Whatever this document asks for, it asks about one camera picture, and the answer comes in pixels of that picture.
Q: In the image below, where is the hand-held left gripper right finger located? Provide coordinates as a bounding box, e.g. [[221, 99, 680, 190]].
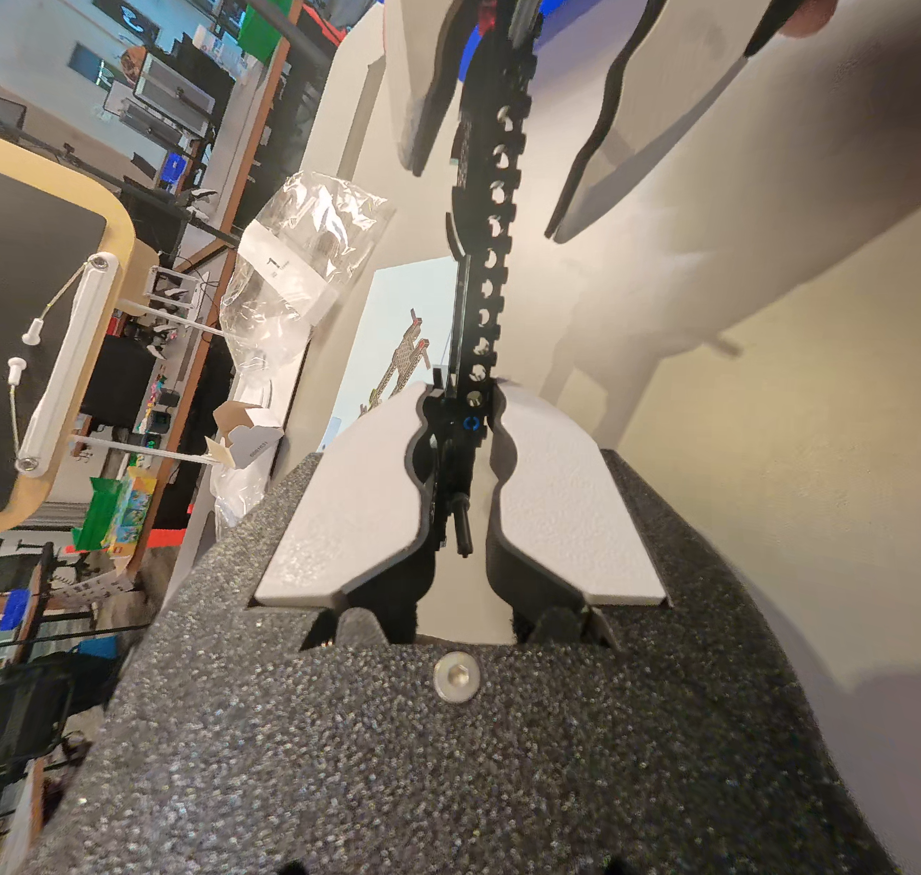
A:
[[486, 380, 672, 608]]

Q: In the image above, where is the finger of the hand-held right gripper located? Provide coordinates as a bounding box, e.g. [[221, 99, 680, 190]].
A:
[[544, 0, 861, 244], [381, 0, 501, 177]]

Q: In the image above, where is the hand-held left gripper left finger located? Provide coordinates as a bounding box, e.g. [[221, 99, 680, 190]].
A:
[[248, 382, 441, 608]]

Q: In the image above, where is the black toy brick model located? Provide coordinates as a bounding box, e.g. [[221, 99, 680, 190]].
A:
[[421, 0, 556, 561]]

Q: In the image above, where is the person's right hand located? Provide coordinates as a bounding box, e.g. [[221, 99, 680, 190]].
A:
[[780, 0, 844, 38]]

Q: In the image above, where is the crumpled clear plastic bag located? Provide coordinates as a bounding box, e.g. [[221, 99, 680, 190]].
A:
[[210, 450, 278, 532]]

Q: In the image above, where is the small white cardboard box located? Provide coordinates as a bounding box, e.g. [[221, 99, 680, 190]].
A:
[[205, 400, 286, 470]]

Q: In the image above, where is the blue plastic bin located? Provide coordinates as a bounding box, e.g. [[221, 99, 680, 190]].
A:
[[460, 0, 657, 64]]

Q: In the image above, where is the green sheet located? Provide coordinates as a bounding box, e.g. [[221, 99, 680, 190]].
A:
[[236, 0, 302, 64]]

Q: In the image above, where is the instruction booklet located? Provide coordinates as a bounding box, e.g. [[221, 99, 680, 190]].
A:
[[317, 256, 463, 453]]

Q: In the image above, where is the colourful toy brick box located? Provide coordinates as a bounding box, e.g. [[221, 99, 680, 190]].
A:
[[71, 466, 158, 558]]

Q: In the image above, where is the wooden storage rack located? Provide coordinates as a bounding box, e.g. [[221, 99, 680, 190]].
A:
[[108, 0, 339, 581]]

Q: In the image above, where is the clear plastic bag white label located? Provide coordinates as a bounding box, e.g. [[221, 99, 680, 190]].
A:
[[218, 168, 398, 390]]

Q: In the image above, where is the black chair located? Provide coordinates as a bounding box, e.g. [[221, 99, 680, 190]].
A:
[[0, 540, 127, 771]]

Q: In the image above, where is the wooden-rimmed black board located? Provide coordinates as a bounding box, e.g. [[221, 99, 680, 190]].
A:
[[0, 137, 139, 532]]

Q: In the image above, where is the white bracket with pins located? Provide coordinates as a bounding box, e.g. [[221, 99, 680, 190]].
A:
[[6, 251, 225, 474]]

